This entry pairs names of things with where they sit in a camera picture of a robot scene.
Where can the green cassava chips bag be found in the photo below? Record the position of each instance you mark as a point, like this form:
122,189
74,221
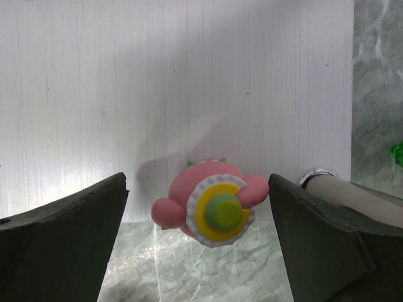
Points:
396,152

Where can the two-tier white wooden shelf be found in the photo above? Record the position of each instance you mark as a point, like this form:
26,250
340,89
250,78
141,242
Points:
92,88

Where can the pink toy with green hat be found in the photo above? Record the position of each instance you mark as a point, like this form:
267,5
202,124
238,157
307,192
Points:
211,201

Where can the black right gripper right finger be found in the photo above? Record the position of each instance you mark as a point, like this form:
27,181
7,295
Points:
340,241

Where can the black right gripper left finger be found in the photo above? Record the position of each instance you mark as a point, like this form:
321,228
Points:
60,251

